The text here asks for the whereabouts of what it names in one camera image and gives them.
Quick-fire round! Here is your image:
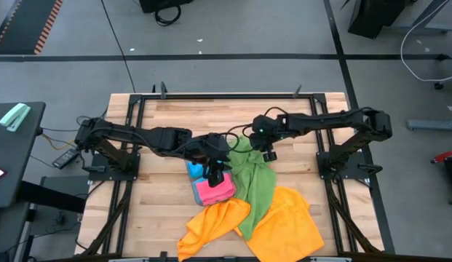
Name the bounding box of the black desk underframe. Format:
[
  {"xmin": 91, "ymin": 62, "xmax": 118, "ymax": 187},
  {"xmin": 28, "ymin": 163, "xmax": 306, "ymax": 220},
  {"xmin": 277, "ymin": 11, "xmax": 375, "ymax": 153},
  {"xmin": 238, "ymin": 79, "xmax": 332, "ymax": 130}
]
[{"xmin": 0, "ymin": 176, "xmax": 89, "ymax": 262}]

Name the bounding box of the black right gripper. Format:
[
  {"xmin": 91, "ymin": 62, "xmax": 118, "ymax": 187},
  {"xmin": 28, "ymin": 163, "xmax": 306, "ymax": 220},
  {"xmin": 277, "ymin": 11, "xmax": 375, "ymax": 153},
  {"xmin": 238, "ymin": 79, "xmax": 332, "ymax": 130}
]
[{"xmin": 249, "ymin": 115, "xmax": 285, "ymax": 163}]

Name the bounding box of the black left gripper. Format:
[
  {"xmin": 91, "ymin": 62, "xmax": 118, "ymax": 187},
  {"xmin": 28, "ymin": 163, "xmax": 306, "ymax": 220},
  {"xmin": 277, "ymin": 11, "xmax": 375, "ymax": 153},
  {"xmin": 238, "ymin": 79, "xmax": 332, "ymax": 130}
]
[{"xmin": 191, "ymin": 132, "xmax": 233, "ymax": 188}]

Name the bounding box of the white cable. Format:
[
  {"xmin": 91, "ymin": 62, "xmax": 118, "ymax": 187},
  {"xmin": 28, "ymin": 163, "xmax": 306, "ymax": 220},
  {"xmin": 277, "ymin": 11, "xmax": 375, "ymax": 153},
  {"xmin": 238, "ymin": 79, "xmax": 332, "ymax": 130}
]
[{"xmin": 399, "ymin": 0, "xmax": 452, "ymax": 84}]

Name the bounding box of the yellow cable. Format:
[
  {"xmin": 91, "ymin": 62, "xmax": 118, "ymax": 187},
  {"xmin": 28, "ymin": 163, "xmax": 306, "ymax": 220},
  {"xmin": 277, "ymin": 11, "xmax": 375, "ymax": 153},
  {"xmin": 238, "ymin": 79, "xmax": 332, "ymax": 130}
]
[{"xmin": 41, "ymin": 132, "xmax": 77, "ymax": 151}]

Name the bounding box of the grey desk leg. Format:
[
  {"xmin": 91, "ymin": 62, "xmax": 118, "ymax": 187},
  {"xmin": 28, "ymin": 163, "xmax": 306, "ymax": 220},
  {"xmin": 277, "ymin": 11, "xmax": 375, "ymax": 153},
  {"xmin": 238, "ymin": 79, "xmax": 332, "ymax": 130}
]
[{"xmin": 389, "ymin": 0, "xmax": 452, "ymax": 36}]

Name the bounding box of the grey table foot bar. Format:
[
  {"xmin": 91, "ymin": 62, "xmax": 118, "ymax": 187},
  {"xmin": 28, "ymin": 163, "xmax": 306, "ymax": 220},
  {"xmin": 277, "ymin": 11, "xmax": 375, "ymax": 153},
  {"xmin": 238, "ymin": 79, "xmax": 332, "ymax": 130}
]
[{"xmin": 406, "ymin": 119, "xmax": 452, "ymax": 132}]

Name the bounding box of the black power adapter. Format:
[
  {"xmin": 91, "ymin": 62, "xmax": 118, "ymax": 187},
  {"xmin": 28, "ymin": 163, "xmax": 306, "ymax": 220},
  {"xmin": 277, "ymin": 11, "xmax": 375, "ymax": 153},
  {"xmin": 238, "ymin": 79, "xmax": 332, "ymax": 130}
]
[{"xmin": 52, "ymin": 148, "xmax": 80, "ymax": 170}]

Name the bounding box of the black side desk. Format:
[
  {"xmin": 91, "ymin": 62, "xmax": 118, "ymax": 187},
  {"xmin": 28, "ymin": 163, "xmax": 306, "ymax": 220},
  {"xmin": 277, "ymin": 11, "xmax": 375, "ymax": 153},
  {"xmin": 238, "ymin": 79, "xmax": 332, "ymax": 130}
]
[{"xmin": 0, "ymin": 101, "xmax": 47, "ymax": 209}]

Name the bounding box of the black equipment box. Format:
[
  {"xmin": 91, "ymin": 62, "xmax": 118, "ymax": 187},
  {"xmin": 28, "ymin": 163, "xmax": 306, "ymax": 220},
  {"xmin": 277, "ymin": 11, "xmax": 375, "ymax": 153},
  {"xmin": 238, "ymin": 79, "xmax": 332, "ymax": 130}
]
[{"xmin": 139, "ymin": 0, "xmax": 194, "ymax": 15}]

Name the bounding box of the black desk base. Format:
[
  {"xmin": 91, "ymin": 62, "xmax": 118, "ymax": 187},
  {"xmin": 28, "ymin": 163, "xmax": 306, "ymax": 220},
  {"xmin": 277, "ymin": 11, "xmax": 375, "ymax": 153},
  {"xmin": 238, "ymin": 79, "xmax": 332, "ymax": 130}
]
[{"xmin": 347, "ymin": 0, "xmax": 416, "ymax": 40}]

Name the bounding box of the pink microfiber towel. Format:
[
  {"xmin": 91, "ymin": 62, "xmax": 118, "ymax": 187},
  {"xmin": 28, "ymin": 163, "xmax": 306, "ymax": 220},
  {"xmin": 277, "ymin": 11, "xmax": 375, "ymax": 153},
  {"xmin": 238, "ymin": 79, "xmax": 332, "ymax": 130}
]
[{"xmin": 195, "ymin": 172, "xmax": 237, "ymax": 207}]

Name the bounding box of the clear plastic bin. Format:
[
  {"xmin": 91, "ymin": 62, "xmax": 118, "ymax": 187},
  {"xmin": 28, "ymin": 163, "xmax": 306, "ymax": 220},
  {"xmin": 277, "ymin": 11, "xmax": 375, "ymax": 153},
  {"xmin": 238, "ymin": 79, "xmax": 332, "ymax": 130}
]
[{"xmin": 184, "ymin": 159, "xmax": 238, "ymax": 207}]

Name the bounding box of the red and black chair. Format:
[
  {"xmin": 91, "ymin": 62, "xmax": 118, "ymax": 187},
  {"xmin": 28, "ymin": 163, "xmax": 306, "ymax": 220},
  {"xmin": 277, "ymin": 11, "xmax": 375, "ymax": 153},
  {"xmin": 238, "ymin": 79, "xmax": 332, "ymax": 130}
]
[{"xmin": 431, "ymin": 148, "xmax": 452, "ymax": 207}]

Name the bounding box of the coiled black cable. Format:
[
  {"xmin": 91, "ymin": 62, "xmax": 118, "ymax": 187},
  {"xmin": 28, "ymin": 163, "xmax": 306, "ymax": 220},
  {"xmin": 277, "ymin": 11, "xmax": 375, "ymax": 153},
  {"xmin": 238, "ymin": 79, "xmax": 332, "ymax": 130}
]
[{"xmin": 154, "ymin": 3, "xmax": 183, "ymax": 28}]

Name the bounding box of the long black floor cable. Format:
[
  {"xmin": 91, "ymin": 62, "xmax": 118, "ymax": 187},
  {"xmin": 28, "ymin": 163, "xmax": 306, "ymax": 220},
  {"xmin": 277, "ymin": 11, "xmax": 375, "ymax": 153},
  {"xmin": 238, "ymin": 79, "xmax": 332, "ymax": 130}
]
[{"xmin": 100, "ymin": 0, "xmax": 136, "ymax": 94}]

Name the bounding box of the orange microfiber towel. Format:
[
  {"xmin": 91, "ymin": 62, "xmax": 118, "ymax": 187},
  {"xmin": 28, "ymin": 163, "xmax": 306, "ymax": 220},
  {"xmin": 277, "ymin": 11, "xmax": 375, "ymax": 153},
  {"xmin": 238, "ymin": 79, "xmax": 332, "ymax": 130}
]
[
  {"xmin": 234, "ymin": 186, "xmax": 325, "ymax": 262},
  {"xmin": 177, "ymin": 197, "xmax": 252, "ymax": 262}
]

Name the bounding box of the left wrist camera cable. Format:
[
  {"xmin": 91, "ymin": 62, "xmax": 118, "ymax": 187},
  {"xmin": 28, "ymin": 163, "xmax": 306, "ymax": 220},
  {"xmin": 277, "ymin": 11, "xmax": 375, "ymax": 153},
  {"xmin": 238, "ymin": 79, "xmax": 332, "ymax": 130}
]
[{"xmin": 214, "ymin": 131, "xmax": 242, "ymax": 152}]

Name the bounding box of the black mat with orange stripes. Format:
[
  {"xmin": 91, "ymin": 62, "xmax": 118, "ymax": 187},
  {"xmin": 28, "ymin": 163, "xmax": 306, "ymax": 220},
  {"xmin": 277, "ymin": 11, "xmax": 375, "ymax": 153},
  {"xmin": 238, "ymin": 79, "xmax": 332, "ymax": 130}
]
[{"xmin": 0, "ymin": 0, "xmax": 63, "ymax": 55}]

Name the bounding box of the black metal table frame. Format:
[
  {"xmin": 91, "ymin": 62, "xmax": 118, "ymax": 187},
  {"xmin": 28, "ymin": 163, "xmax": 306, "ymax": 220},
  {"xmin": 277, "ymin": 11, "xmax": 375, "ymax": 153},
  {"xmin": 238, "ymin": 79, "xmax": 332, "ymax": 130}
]
[{"xmin": 75, "ymin": 82, "xmax": 386, "ymax": 262}]

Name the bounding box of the mint green stapler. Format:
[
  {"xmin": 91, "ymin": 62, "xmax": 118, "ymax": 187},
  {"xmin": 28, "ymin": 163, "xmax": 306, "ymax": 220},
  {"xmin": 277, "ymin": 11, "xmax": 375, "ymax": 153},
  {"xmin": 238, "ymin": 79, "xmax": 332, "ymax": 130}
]
[{"xmin": 0, "ymin": 103, "xmax": 32, "ymax": 132}]

